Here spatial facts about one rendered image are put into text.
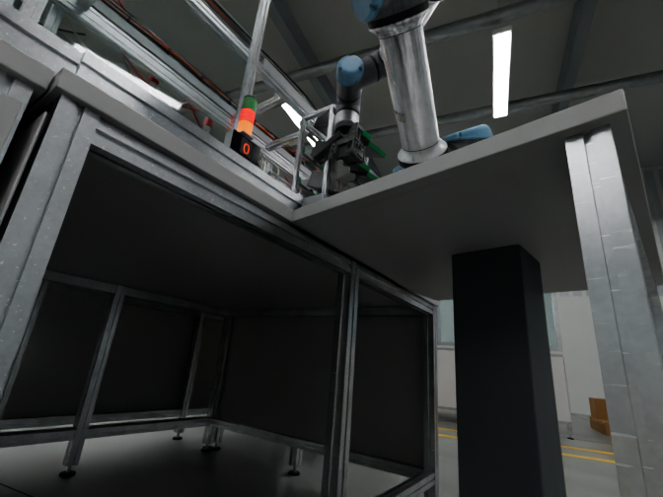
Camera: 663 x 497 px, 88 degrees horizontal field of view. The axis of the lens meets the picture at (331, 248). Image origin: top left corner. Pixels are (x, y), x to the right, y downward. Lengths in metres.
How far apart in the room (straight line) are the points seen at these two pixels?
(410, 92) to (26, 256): 0.68
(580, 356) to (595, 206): 9.15
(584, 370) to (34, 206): 9.52
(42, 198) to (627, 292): 0.65
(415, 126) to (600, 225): 0.45
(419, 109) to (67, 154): 0.62
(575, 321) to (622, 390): 9.25
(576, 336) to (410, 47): 9.13
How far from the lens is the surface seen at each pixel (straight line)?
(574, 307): 9.75
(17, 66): 0.58
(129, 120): 0.59
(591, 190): 0.50
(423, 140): 0.83
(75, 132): 0.57
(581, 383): 9.58
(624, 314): 0.46
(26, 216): 0.52
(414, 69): 0.78
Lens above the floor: 0.54
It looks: 19 degrees up
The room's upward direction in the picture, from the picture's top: 5 degrees clockwise
